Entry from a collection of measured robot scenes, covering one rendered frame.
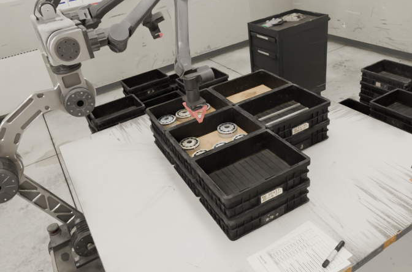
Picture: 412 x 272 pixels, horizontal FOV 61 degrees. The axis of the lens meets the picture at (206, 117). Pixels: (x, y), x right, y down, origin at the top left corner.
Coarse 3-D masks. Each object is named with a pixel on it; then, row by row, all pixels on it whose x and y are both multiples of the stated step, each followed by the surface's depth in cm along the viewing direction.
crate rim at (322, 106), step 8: (280, 88) 196; (304, 88) 192; (320, 96) 182; (240, 104) 186; (320, 104) 175; (328, 104) 175; (304, 112) 170; (312, 112) 172; (256, 120) 169; (288, 120) 167; (272, 128) 164
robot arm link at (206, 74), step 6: (186, 60) 142; (186, 66) 141; (204, 66) 146; (186, 72) 142; (192, 72) 146; (204, 72) 144; (210, 72) 144; (180, 78) 147; (204, 78) 143; (210, 78) 145
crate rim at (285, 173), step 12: (288, 144) 149; (204, 156) 149; (288, 168) 135; (300, 168) 137; (204, 180) 139; (264, 180) 131; (276, 180) 133; (216, 192) 130; (240, 192) 127; (252, 192) 129
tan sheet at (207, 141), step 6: (216, 132) 184; (240, 132) 181; (198, 138) 181; (204, 138) 180; (210, 138) 179; (216, 138) 178; (222, 138) 178; (228, 138) 177; (204, 144) 176; (210, 144) 175
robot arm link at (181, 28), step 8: (176, 0) 152; (184, 0) 152; (176, 8) 151; (184, 8) 151; (176, 16) 150; (184, 16) 150; (176, 24) 149; (184, 24) 149; (176, 32) 148; (184, 32) 147; (176, 40) 147; (184, 40) 146; (176, 48) 145; (184, 48) 144; (176, 56) 145; (184, 56) 143; (176, 64) 144; (176, 72) 146
